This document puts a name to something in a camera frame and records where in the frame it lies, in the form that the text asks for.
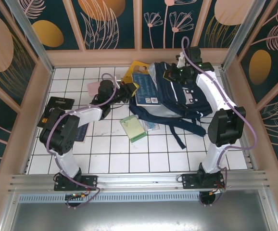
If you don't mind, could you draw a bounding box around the teal blue book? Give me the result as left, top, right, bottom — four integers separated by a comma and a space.
131, 71, 163, 106

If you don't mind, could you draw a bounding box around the pink pencil case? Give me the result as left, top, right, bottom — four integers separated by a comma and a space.
87, 80, 101, 97

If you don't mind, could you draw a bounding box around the yellow book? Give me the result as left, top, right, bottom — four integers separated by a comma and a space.
123, 60, 155, 84

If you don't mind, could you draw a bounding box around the navy blue backpack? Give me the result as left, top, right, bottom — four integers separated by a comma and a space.
128, 61, 214, 150

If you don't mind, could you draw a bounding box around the green notebook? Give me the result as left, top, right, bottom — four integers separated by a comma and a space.
119, 115, 147, 144

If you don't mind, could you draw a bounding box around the clear pack of pens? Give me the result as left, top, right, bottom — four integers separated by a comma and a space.
139, 119, 161, 132

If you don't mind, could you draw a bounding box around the black book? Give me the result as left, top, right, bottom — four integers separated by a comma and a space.
37, 96, 75, 129

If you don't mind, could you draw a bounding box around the dark navy book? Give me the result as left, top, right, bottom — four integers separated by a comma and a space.
75, 124, 88, 143

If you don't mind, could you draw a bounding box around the small circuit board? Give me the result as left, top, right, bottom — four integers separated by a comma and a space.
208, 188, 226, 196
65, 192, 87, 200

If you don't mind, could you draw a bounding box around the grey metal shelf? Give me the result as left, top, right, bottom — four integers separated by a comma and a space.
9, 202, 276, 231

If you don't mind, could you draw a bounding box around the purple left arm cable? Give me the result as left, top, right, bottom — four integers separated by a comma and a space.
46, 73, 103, 210

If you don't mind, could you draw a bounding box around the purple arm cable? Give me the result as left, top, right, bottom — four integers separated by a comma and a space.
181, 37, 259, 208
46, 73, 103, 210

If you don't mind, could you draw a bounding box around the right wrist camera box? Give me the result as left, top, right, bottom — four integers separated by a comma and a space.
176, 51, 186, 67

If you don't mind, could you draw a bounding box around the aluminium frame post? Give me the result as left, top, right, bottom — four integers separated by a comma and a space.
221, 0, 267, 71
4, 0, 55, 73

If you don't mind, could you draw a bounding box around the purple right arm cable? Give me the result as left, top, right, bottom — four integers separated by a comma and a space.
181, 37, 259, 208

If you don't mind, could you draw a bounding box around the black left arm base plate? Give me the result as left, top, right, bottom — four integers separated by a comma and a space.
54, 175, 98, 192

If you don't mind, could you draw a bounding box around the aluminium mounting rail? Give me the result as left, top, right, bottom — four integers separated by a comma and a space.
8, 170, 271, 193

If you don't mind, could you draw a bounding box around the slotted cable duct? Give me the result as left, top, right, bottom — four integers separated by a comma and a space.
17, 193, 202, 203

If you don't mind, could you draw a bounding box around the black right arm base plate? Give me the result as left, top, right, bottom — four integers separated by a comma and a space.
181, 173, 226, 191

